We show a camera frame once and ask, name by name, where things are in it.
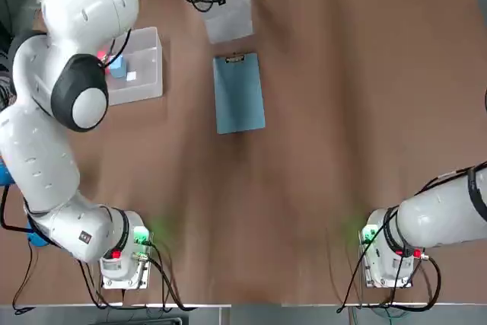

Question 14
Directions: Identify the white A4 paper sheet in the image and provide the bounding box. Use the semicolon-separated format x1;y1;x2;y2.
204;0;255;45

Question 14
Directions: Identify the blue A4 clipboard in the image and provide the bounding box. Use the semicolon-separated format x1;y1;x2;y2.
212;51;266;135

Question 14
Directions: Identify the clear plastic bin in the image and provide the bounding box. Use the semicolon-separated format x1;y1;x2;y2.
99;26;164;107

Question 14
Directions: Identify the blue block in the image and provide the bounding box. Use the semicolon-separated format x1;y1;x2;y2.
108;54;128;79

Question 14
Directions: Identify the red block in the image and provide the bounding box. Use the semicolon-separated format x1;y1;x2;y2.
97;49;112;71

